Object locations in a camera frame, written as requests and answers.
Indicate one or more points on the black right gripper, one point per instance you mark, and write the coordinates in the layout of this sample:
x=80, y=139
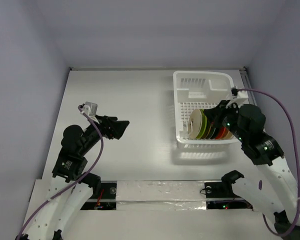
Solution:
x=219, y=111

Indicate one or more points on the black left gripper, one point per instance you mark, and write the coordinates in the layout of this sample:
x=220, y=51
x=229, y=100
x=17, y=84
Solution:
x=111, y=127

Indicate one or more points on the orange plate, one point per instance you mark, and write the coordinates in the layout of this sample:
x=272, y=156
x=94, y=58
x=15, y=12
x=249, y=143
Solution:
x=221, y=133

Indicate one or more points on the lime green plate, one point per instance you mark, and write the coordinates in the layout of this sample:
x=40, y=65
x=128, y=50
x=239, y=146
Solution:
x=205, y=126

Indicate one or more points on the yellow patterned plate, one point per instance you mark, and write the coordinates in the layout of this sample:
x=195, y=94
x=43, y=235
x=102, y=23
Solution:
x=211, y=131

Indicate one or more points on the tan plate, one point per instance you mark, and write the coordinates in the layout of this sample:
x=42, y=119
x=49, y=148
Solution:
x=228, y=136

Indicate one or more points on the cream plate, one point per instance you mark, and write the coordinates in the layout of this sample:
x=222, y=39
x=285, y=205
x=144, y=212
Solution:
x=194, y=124

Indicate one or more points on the white plastic dish rack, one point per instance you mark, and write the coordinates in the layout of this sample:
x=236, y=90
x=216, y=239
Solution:
x=198, y=90

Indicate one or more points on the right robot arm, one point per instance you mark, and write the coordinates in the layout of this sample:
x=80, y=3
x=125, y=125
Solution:
x=246, y=123

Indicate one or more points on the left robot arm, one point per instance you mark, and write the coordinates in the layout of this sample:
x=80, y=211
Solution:
x=71, y=185

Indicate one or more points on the silver foil strip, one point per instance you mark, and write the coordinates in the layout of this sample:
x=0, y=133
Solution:
x=160, y=196

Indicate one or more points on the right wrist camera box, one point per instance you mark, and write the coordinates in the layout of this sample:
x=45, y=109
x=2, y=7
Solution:
x=239, y=97

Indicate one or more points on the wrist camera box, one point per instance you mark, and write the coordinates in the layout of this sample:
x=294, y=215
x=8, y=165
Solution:
x=89, y=108
x=239, y=97

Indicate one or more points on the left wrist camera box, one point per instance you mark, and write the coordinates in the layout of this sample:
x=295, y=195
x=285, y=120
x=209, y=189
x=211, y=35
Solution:
x=89, y=108

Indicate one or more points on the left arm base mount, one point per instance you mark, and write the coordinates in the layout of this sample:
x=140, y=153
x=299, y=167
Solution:
x=104, y=200

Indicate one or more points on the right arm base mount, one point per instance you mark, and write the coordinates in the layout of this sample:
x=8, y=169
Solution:
x=218, y=197

